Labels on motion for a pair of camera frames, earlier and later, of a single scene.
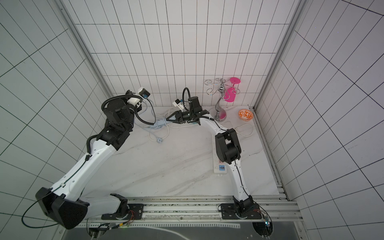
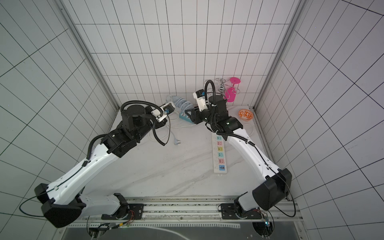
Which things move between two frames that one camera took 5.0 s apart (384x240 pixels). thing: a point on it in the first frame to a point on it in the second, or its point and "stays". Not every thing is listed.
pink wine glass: [229, 96] stays
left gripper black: [130, 95] to [160, 125]
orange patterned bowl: [245, 115] stays
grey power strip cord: [159, 139] to [176, 142]
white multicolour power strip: [220, 167] stays
